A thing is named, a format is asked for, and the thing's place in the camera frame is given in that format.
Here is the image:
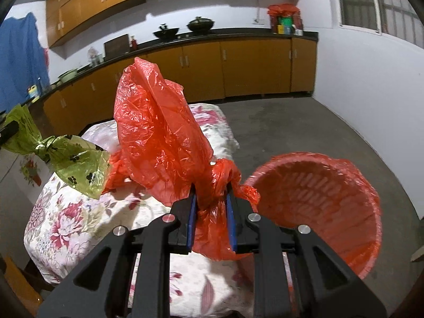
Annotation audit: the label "brown wooden chair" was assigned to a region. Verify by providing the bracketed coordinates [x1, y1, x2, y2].
[0, 255, 45, 318]

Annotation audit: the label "brown cutting board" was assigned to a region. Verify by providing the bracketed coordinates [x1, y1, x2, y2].
[104, 34, 130, 55]

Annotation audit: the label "black kitchen countertop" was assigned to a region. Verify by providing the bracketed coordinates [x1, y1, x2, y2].
[33, 28, 319, 105]

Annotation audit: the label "red plastic bag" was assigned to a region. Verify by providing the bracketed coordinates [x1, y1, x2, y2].
[103, 56, 260, 262]

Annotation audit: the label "wooden base kitchen cabinets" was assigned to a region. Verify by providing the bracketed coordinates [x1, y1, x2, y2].
[41, 36, 317, 136]

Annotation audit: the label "black wok with lid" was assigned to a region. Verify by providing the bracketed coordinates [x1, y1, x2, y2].
[186, 16, 215, 32]

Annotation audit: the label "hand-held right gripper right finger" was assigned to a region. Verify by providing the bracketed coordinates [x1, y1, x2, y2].
[226, 188, 388, 318]

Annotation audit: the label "floral tablecloth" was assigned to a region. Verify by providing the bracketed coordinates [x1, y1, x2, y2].
[24, 103, 255, 318]

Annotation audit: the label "barred window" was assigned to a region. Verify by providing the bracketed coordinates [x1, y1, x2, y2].
[334, 0, 424, 48]

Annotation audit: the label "wooden wall kitchen cabinets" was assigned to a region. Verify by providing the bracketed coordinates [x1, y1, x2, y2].
[46, 0, 303, 47]

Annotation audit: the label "green paw print plastic bag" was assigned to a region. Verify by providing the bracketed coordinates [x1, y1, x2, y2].
[5, 104, 111, 200]

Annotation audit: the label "red bag on boxes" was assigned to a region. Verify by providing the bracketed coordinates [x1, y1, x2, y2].
[268, 3, 303, 30]

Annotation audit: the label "red plastic wastebasket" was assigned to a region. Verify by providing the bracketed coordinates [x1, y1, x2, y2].
[243, 152, 382, 280]

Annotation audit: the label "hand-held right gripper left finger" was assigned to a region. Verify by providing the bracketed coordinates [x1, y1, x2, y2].
[37, 185, 199, 318]

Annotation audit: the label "blue cloth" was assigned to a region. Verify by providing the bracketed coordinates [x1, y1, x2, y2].
[0, 12, 50, 113]

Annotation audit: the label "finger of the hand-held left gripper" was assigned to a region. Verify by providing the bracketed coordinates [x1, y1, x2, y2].
[0, 121, 19, 147]

